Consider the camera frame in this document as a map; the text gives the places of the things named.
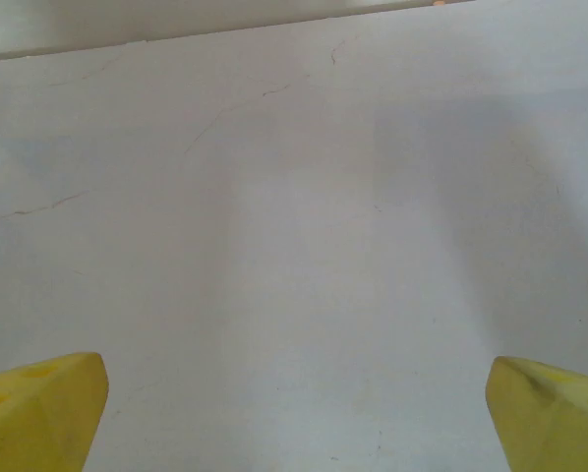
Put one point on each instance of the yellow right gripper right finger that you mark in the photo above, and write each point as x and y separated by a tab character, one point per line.
559	423

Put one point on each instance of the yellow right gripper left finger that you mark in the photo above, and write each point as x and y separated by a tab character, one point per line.
38	418

